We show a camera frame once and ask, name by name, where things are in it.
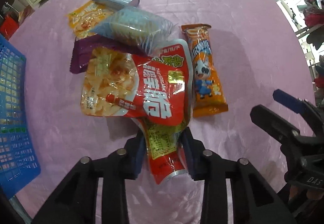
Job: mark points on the purple snack pack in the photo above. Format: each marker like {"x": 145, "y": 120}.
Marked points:
{"x": 83, "y": 48}

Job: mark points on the red bag on floor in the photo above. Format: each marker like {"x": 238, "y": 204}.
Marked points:
{"x": 8, "y": 27}

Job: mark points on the red chips snack bag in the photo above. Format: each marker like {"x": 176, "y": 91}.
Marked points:
{"x": 153, "y": 92}

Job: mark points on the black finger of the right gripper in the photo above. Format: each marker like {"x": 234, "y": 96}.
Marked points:
{"x": 279, "y": 128}

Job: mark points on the orange cartoon snack bar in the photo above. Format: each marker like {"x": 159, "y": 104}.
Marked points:
{"x": 208, "y": 92}

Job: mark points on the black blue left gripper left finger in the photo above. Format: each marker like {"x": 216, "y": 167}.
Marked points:
{"x": 74, "y": 200}

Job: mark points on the blue plastic basket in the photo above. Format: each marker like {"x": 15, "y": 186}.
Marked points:
{"x": 19, "y": 163}

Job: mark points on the clear blue striped snack pack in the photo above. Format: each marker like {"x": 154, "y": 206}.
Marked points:
{"x": 137, "y": 28}

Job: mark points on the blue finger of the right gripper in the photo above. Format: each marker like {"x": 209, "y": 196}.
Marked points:
{"x": 290, "y": 102}

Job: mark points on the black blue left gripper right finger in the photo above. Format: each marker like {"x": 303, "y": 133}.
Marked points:
{"x": 233, "y": 190}

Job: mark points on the orange yellow snack bag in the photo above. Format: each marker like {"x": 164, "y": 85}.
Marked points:
{"x": 83, "y": 19}

